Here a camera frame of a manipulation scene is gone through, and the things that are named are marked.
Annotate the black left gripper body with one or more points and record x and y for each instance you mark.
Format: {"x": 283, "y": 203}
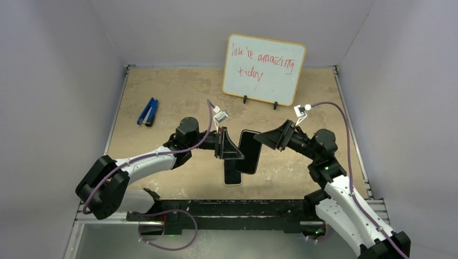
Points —
{"x": 213, "y": 143}

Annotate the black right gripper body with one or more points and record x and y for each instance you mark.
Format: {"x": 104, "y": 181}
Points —
{"x": 300, "y": 143}

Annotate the silver phone black screen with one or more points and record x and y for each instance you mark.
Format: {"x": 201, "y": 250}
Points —
{"x": 248, "y": 152}

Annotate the purple phone black screen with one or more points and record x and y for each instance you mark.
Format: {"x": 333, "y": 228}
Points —
{"x": 232, "y": 175}

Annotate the clear white phone case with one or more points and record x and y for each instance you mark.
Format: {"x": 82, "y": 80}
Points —
{"x": 240, "y": 178}

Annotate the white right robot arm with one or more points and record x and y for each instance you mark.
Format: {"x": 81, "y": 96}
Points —
{"x": 338, "y": 203}

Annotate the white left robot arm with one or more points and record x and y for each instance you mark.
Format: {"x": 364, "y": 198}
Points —
{"x": 104, "y": 186}

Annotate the blue and black stapler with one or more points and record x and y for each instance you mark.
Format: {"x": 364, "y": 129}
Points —
{"x": 149, "y": 112}

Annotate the whiteboard with red writing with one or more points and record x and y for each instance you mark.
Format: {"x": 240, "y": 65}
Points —
{"x": 263, "y": 69}

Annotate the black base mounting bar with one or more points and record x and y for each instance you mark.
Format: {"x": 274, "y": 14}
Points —
{"x": 289, "y": 216}

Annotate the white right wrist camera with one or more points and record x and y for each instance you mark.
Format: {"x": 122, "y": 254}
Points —
{"x": 301, "y": 112}

